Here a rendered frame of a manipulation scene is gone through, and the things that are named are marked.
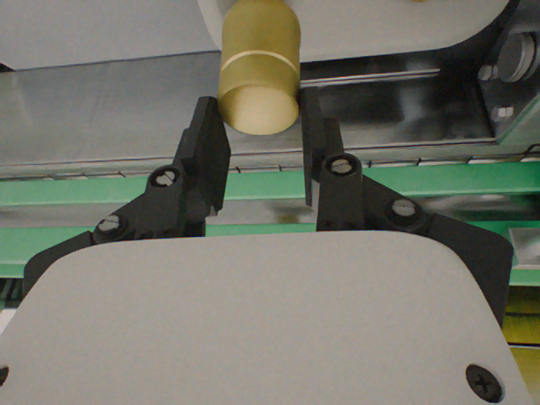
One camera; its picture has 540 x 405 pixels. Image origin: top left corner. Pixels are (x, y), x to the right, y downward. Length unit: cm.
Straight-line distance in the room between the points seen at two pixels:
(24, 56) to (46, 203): 17
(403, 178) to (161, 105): 23
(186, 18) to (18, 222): 24
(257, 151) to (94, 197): 16
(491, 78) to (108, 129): 32
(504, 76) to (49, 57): 42
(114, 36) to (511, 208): 38
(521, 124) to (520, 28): 6
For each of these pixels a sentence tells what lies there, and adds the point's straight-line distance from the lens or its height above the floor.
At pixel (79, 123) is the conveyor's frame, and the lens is 36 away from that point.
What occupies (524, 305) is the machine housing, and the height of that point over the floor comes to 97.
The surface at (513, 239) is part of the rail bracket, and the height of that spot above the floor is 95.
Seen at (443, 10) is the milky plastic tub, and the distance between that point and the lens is 25.
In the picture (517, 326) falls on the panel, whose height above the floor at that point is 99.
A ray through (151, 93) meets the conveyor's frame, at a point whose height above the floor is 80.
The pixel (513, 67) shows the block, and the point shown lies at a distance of 26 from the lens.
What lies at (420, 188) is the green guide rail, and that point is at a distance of 26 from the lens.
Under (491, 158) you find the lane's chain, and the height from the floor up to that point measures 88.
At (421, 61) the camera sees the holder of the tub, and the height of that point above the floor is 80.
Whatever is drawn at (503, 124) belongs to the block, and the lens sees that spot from 27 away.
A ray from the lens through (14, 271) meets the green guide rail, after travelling 46.
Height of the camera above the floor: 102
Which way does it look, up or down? 24 degrees down
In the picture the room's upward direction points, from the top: 177 degrees counter-clockwise
